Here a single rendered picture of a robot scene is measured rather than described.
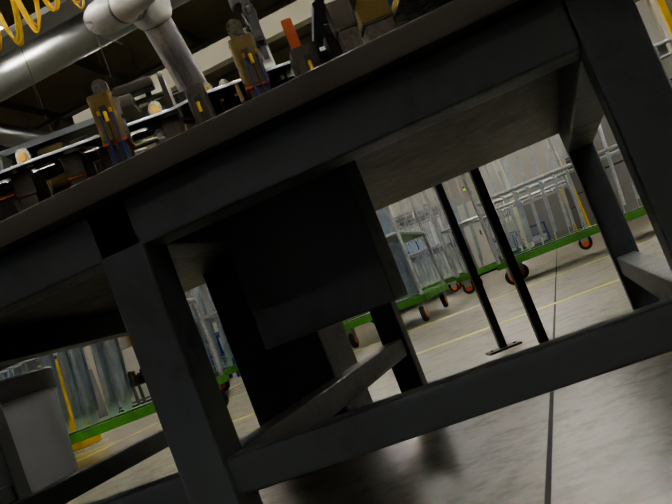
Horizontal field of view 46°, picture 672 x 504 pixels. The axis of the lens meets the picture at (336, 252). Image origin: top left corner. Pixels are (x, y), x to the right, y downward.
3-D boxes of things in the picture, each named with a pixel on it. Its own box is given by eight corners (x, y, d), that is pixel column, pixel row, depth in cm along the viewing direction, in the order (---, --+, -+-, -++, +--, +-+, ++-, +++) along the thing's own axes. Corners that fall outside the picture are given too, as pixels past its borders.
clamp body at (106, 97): (132, 238, 175) (79, 94, 178) (144, 243, 187) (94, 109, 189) (160, 227, 175) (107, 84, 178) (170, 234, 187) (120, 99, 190)
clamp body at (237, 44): (279, 180, 174) (224, 36, 177) (282, 189, 186) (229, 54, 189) (307, 169, 174) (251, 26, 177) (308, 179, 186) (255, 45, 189)
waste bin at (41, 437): (-14, 525, 446) (-56, 403, 451) (42, 496, 494) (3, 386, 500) (57, 499, 433) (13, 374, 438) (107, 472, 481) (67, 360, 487)
